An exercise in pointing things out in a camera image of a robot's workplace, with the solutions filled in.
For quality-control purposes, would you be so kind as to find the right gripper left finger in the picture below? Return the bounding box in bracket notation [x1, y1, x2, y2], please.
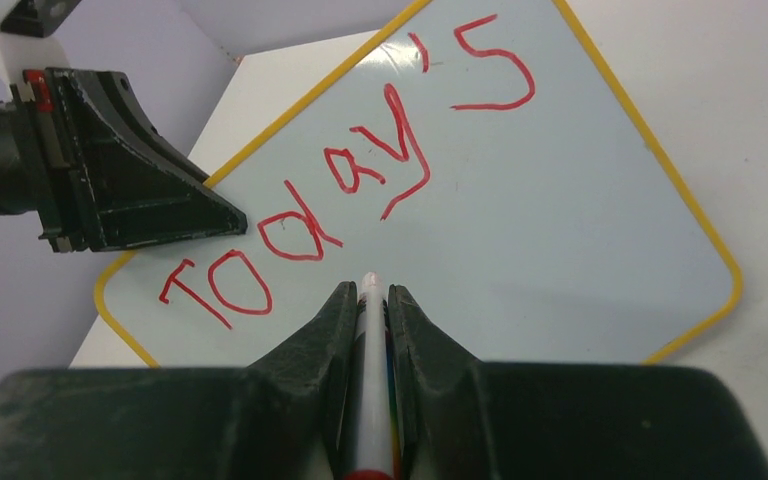
[0, 282, 357, 479]

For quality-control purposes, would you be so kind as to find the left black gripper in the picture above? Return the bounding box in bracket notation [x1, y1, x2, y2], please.
[11, 68, 248, 253]

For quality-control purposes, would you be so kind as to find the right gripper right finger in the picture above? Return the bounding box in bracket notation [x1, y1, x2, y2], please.
[388, 285, 768, 479]

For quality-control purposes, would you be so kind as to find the white red marker pen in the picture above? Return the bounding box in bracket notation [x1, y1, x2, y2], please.
[340, 272, 402, 479]

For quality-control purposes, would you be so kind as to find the yellow-framed whiteboard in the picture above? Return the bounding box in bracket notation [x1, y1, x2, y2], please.
[95, 1, 742, 366]

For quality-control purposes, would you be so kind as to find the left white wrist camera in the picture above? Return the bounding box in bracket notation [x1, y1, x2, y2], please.
[0, 0, 80, 86]

